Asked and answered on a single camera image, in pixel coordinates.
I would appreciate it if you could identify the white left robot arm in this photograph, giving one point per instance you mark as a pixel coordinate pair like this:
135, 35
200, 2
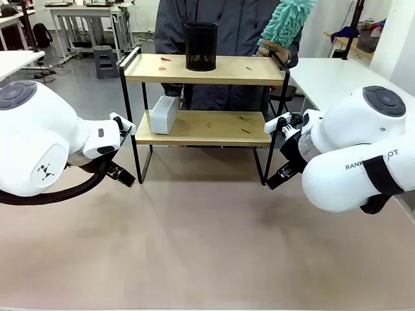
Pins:
32, 129

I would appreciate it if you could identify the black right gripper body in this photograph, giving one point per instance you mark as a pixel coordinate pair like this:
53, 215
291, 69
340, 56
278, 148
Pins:
294, 149

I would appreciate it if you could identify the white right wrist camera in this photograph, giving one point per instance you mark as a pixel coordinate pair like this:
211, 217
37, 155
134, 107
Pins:
274, 123

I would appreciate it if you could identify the black backpack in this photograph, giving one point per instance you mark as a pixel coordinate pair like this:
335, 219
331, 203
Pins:
42, 34

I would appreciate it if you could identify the white desk with dark items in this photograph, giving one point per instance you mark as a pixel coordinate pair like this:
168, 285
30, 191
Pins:
13, 19

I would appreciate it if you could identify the white rectangular box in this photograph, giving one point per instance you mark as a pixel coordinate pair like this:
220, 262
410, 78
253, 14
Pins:
163, 113

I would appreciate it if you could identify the person in dark grey jacket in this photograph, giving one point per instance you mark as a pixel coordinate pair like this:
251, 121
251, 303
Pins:
233, 32

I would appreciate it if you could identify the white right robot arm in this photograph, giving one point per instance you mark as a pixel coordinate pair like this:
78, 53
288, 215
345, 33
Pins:
356, 129

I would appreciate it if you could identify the black chair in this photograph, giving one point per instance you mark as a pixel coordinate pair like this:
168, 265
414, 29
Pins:
288, 92

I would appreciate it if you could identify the blue and red cloth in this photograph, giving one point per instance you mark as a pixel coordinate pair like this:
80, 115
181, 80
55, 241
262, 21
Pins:
347, 30

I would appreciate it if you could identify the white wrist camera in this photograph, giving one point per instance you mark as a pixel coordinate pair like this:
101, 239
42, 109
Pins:
128, 127
274, 123

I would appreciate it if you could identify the teal chenille duster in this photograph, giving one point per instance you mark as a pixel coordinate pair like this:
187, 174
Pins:
285, 22

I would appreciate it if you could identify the white frame workbench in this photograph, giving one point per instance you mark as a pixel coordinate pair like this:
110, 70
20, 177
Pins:
81, 13

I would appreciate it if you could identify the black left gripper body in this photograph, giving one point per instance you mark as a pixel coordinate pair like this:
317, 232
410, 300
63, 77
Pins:
99, 163

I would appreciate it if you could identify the black mesh pen holder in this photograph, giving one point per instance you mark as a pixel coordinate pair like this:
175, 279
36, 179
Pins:
200, 45

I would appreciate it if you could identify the grey step stool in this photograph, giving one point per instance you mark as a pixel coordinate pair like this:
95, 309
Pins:
106, 61

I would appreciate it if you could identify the two-tier wooden shelf black frame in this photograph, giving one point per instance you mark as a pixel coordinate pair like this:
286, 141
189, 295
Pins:
201, 77

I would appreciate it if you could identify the black stand pole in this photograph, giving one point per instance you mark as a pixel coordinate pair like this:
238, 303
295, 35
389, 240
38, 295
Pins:
30, 26
352, 29

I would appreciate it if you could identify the wooden top table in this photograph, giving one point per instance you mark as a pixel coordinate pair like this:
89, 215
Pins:
342, 39

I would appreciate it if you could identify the person's left hand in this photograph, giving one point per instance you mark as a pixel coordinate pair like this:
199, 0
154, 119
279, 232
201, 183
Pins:
275, 52

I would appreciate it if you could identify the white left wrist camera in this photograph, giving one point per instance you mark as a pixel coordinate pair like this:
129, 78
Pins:
128, 127

